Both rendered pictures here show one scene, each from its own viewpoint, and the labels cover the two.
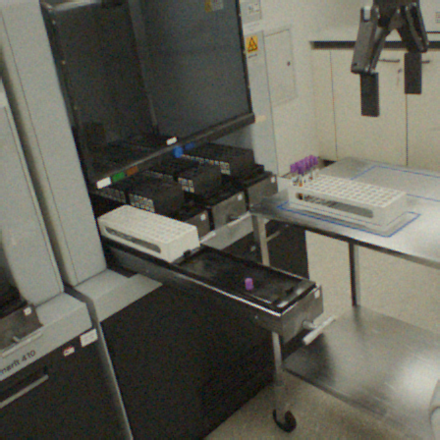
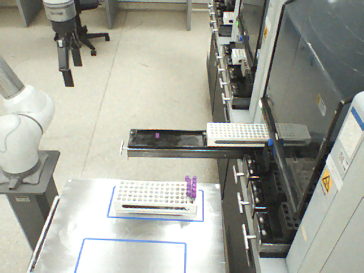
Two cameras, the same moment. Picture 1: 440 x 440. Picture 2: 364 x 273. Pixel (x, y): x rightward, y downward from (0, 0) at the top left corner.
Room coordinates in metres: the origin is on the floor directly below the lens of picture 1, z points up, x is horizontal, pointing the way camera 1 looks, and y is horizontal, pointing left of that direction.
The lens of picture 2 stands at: (1.93, -0.90, 1.87)
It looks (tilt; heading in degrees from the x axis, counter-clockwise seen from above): 41 degrees down; 130
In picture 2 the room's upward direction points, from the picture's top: 2 degrees clockwise
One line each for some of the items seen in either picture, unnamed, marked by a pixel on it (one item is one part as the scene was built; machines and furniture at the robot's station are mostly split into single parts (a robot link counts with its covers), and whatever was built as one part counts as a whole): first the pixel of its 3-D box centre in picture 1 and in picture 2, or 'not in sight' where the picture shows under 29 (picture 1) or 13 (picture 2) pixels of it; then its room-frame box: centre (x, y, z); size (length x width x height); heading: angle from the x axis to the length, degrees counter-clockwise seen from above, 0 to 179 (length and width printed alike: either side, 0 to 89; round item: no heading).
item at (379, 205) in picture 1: (344, 199); (156, 197); (1.35, -0.32, 0.85); 0.30 x 0.10 x 0.06; 39
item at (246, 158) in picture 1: (240, 163); (285, 220); (1.75, -0.09, 0.85); 0.12 x 0.02 x 0.06; 130
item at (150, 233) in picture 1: (146, 233); (240, 136); (1.37, 0.19, 0.83); 0.30 x 0.10 x 0.06; 41
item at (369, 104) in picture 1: (369, 94); (77, 57); (0.90, -0.26, 1.23); 0.03 x 0.01 x 0.07; 41
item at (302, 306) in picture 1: (196, 269); (199, 143); (1.24, 0.07, 0.78); 0.73 x 0.14 x 0.09; 41
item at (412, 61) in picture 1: (412, 74); (67, 77); (0.99, -0.37, 1.23); 0.03 x 0.01 x 0.07; 41
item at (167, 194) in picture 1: (166, 199); (268, 157); (1.54, 0.14, 0.85); 0.12 x 0.02 x 0.06; 132
